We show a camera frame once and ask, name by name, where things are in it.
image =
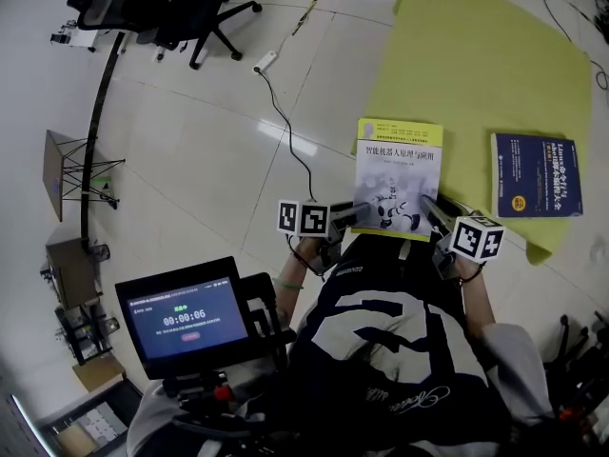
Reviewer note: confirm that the black office chair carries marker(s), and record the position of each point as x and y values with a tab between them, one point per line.
157	7

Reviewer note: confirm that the white device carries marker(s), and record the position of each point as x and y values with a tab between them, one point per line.
76	36

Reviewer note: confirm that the person's right forearm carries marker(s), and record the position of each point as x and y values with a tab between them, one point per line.
476	303

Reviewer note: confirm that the green wrist band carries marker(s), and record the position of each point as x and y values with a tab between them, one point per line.
288	284

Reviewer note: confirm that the white power strip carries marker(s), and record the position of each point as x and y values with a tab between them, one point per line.
265	61

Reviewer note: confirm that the yellow-green mat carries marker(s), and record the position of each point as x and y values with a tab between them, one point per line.
476	65

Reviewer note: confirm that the black camera rig mount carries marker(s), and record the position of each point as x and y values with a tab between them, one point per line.
266	312

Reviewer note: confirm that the person's left forearm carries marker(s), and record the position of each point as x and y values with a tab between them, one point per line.
290	298

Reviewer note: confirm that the wooden folding table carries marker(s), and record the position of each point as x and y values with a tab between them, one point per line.
53	174

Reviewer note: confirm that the dark blue book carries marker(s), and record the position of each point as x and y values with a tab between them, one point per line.
537	176

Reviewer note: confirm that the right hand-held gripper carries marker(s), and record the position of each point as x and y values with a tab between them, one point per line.
476	238

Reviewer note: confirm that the black shelf cart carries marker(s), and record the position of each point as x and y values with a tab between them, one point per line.
85	333

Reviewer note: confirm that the black wrist band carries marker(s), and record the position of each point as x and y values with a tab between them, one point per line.
471	276

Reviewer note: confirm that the black monitor screen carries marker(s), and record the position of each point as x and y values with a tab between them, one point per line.
185	317

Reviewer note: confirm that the yellow-black striped floor tape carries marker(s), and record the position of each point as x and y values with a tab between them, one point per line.
309	7

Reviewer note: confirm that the black curved pole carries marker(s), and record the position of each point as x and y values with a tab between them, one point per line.
97	126

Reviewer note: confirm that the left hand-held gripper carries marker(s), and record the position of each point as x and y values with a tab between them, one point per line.
311	218

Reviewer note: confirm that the black tripod stands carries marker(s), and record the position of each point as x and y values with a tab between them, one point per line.
583	374

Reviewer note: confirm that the open box with trays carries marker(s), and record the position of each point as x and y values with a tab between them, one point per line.
90	422

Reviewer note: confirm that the grey and yellow book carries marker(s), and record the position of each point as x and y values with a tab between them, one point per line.
397	174

